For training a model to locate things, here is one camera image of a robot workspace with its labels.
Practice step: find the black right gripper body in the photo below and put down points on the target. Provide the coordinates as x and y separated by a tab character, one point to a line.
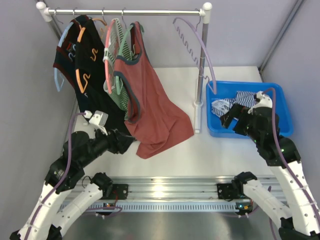
243	126

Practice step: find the green striped tank top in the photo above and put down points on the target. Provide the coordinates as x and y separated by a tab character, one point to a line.
119	50

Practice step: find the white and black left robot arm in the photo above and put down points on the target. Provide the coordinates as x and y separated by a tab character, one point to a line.
48	221

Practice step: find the pink hanger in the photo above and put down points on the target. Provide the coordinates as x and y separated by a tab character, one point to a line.
108	63

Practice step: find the orange hanger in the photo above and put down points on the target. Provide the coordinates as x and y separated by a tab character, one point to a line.
89	66

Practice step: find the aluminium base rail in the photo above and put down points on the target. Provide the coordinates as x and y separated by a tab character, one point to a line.
171	194

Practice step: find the red tank top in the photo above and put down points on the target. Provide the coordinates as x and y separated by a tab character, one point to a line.
154	120

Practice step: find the black maroon trimmed tank top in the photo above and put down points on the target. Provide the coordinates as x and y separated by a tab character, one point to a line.
69	45

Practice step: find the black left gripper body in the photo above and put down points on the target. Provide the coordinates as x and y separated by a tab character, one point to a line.
118	141

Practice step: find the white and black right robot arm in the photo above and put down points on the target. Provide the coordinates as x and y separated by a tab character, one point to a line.
299	218

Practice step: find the blue white striped tank top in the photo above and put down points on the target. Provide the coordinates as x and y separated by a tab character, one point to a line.
222	106

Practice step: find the light blue hanger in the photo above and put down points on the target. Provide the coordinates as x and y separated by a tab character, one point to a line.
60	71

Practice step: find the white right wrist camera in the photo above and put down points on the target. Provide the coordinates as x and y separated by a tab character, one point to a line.
262	100

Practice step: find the green hanger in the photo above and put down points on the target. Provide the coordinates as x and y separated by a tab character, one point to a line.
131	62

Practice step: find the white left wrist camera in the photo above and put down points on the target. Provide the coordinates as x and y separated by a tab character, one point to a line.
97	119

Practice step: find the metal clothes rack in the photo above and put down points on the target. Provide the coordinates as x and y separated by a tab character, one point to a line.
203	13

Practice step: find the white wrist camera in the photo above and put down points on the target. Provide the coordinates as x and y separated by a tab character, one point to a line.
97	119
262	100

